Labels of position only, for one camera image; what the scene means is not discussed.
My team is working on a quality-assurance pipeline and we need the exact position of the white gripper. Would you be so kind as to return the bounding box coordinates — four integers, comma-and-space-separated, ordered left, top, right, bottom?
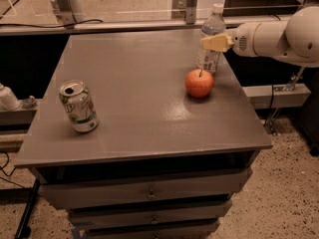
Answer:
200, 22, 259, 57

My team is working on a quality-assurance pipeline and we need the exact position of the clear plastic water bottle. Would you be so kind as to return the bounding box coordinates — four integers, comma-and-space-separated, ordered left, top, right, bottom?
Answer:
196, 3, 226, 75

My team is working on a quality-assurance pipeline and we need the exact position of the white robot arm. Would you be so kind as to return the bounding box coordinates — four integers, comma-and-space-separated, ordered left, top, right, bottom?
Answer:
200, 6, 319, 68

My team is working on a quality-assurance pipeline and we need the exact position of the red apple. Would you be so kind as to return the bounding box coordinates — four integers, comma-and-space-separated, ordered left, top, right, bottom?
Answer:
184, 69, 214, 99

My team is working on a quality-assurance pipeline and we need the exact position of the grey drawer cabinet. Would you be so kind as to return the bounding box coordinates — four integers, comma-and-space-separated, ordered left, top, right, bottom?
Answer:
13, 28, 274, 239

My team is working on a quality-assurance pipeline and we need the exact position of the white green soda can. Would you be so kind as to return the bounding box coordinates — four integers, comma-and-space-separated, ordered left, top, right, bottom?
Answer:
59, 80, 99, 132

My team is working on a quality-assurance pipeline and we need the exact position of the bottom grey drawer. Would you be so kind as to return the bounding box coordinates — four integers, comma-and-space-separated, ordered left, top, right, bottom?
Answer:
87, 219, 219, 239

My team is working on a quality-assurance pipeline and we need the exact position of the grey drawer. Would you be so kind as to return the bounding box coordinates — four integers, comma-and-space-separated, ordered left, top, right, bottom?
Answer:
69, 200, 231, 230
87, 219, 219, 239
39, 168, 252, 209

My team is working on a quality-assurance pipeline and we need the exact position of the top grey drawer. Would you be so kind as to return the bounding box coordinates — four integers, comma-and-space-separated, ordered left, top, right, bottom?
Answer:
39, 168, 252, 209

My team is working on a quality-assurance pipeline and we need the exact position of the middle grey drawer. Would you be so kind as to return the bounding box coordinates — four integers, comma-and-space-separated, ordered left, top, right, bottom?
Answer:
69, 200, 231, 230

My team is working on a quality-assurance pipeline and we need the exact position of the white cylinder at left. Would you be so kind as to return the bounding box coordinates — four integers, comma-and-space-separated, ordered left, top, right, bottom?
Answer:
0, 83, 20, 111

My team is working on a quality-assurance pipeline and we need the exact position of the black stand leg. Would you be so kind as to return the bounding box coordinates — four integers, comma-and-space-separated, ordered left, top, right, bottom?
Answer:
14, 179, 40, 239

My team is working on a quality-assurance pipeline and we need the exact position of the grey metal rail frame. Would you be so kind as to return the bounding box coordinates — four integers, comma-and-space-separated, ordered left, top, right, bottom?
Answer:
0, 0, 318, 36

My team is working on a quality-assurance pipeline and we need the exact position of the black cable on rail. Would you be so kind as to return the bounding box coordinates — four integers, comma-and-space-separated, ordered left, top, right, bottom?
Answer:
0, 18, 105, 29

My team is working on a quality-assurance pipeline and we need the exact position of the black cable on floor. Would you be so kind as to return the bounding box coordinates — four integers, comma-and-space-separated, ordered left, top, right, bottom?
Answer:
0, 150, 28, 189

